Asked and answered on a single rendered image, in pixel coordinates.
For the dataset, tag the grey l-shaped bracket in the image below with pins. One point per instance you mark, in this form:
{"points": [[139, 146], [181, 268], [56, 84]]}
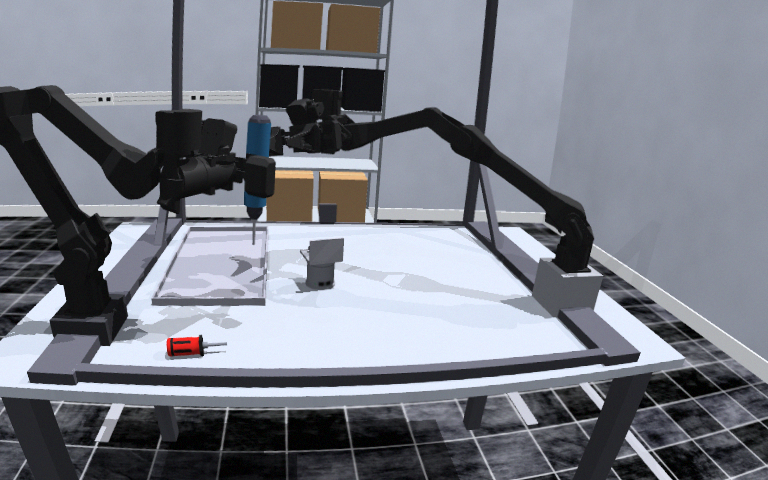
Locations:
{"points": [[322, 251]]}

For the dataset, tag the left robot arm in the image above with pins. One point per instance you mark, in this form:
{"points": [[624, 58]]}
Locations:
{"points": [[564, 213]]}

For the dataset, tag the red screwdriver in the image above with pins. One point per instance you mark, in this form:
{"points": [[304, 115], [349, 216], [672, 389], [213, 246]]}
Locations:
{"points": [[189, 346]]}

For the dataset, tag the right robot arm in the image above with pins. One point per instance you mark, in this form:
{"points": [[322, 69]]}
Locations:
{"points": [[127, 168]]}

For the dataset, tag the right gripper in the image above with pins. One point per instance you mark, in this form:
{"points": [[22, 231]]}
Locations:
{"points": [[258, 171]]}

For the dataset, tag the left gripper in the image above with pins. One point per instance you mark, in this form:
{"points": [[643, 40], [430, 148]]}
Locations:
{"points": [[310, 138]]}

